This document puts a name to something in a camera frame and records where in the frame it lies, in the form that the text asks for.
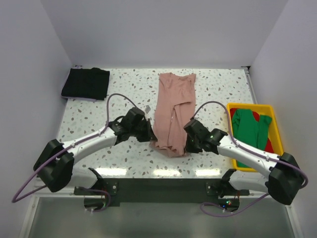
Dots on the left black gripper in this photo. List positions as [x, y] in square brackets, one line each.
[149, 135]

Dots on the red t-shirt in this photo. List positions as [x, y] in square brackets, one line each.
[270, 146]

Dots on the green t-shirt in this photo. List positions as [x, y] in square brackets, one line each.
[250, 131]

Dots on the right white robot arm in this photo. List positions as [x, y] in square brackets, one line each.
[277, 175]

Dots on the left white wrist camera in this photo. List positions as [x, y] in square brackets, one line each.
[147, 108]

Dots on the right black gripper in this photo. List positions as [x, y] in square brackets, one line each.
[189, 149]

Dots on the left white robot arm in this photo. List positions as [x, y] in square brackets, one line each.
[55, 166]

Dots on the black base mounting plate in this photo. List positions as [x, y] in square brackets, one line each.
[112, 192]

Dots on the pink printed t-shirt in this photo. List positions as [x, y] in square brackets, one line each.
[175, 106]

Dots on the folded black t-shirt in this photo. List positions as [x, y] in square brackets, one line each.
[84, 83]

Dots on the yellow plastic bin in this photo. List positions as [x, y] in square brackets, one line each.
[255, 125]

